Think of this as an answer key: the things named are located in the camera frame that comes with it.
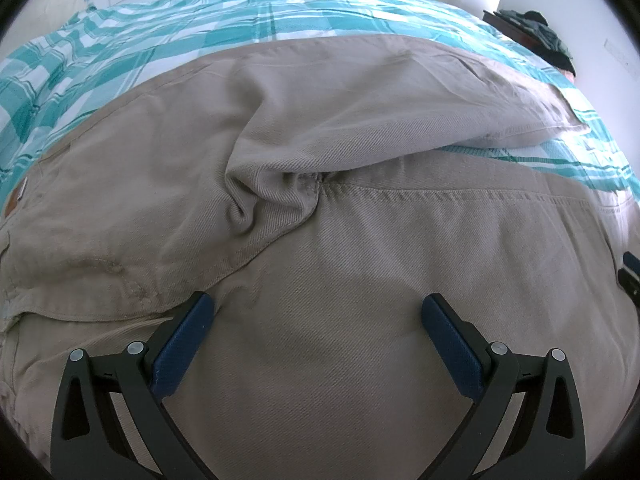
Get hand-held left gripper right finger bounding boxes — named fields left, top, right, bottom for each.
left=421, top=294, right=587, bottom=480

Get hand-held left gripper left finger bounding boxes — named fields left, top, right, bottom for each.
left=50, top=291, right=216, bottom=480

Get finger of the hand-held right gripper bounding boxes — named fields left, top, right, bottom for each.
left=617, top=253, right=640, bottom=307

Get beige pants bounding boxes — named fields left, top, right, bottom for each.
left=0, top=35, right=640, bottom=480

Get dark clothes pile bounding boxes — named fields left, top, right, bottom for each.
left=505, top=9, right=577, bottom=78

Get teal plaid blanket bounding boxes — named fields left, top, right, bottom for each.
left=0, top=0, right=640, bottom=201

